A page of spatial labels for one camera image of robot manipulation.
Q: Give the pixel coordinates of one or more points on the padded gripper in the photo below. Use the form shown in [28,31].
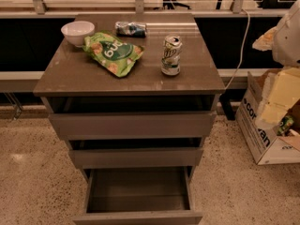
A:
[288,41]

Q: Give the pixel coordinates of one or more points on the grey bottom drawer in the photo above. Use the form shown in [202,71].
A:
[139,196]

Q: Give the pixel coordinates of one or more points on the grey drawer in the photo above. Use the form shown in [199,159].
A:
[77,118]
[131,153]
[139,196]

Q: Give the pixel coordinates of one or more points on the grey drawer cabinet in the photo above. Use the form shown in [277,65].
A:
[73,72]

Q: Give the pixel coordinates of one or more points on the grey middle drawer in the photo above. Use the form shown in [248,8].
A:
[131,153]

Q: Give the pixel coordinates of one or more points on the grey top drawer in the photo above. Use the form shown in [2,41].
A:
[77,118]

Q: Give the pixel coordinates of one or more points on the green can in box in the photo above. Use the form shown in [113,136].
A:
[285,124]

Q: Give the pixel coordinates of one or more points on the white cardboard box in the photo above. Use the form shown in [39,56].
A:
[265,145]

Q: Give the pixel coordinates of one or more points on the white green soda can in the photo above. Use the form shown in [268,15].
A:
[172,47]

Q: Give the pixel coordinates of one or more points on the green snack bag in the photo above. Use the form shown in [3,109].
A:
[114,54]

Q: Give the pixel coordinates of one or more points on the white bowl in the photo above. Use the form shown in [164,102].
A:
[76,32]

